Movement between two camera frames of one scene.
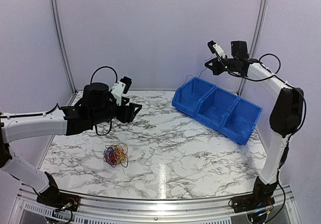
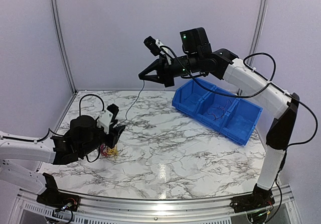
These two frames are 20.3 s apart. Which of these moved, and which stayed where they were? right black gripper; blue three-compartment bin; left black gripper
Moved: left black gripper; right black gripper
Stayed: blue three-compartment bin
